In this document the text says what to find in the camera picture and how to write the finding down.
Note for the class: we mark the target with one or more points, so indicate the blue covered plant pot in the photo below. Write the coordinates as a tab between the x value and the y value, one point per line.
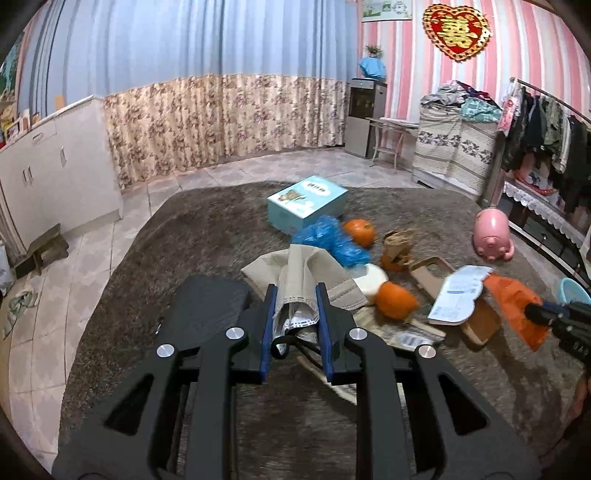
372	65

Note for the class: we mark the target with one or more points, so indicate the red gold heart decoration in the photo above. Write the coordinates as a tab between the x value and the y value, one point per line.
459	32

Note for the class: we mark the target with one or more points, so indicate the small wooden stool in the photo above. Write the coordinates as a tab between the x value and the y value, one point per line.
49	247

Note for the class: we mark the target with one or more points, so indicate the patterned cloth covered cabinet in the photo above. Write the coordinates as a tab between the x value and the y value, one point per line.
452	152

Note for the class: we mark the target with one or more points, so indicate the grey water dispenser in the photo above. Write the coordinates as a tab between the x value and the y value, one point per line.
367	102

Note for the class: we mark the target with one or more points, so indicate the beige cloth rag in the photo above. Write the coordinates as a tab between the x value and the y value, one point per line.
296	272

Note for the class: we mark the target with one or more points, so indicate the blue floral curtain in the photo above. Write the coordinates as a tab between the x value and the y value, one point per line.
186	84

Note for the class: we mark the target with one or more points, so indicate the landscape wall picture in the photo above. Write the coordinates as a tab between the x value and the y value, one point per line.
387	10

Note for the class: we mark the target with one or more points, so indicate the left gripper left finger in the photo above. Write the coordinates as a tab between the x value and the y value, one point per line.
267	337

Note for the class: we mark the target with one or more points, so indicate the brown paper scrap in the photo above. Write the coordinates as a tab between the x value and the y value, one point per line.
399	242

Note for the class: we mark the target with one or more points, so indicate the tan phone case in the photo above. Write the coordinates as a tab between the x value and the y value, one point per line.
429	275

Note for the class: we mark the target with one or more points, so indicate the clothes rack with garments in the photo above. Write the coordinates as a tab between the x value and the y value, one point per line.
546	147

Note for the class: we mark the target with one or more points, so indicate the orange tangerine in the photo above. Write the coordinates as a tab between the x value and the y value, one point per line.
395	302
361	231

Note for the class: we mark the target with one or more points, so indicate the brown shaggy rug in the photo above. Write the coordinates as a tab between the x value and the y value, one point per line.
121	419

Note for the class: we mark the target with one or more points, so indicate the light blue cardboard box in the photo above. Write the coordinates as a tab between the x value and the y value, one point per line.
301	204

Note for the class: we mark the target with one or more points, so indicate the pink pig mug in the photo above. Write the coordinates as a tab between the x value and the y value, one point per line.
491	235

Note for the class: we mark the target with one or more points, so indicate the white cabinet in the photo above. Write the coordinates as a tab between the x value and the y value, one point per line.
61	173

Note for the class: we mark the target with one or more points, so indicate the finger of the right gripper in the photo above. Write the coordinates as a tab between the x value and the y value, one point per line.
547	314

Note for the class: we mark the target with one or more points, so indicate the light blue laundry basket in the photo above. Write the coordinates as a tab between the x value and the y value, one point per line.
567	291

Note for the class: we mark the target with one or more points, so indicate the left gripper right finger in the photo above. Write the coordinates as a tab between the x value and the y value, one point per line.
324	333

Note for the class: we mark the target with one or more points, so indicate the pile of folded clothes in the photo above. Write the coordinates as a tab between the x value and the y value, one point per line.
473	105

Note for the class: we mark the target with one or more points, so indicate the small metal stool table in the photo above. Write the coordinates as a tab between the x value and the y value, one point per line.
390	134

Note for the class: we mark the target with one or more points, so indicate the white paper envelope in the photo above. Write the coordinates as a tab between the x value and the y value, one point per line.
456	301

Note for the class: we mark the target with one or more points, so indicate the orange plastic wrapper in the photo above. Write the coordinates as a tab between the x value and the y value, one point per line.
513	297

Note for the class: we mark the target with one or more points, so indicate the blue plastic bag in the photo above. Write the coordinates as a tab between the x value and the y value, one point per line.
327	233

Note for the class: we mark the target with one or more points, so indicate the low lace covered bench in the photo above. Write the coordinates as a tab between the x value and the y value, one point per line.
562	238

